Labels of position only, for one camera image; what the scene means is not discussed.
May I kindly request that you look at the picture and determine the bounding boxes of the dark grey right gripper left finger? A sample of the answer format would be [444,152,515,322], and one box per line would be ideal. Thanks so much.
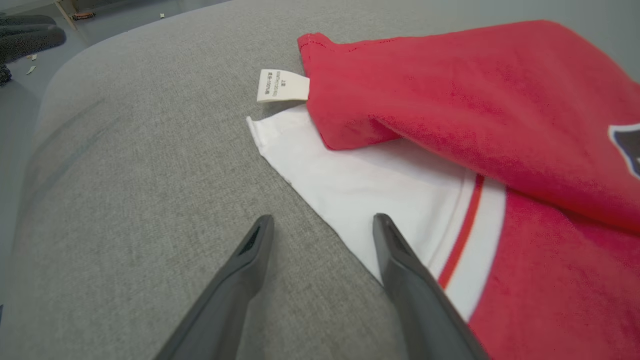
[155,215,275,360]

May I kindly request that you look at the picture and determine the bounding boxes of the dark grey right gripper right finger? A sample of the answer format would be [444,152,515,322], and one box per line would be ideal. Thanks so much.
[373,213,492,360]

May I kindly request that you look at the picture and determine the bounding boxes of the red and white garment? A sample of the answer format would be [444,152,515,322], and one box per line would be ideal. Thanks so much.
[246,20,640,360]

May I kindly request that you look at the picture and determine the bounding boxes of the light grey fabric sofa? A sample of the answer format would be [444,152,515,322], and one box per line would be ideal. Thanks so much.
[0,0,640,360]

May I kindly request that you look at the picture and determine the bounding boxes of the dark grey rounded object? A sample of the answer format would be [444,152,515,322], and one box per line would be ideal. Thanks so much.
[0,15,68,87]

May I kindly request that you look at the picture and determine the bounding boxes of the light wooden furniture leg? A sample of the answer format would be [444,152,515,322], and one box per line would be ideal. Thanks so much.
[54,0,81,32]

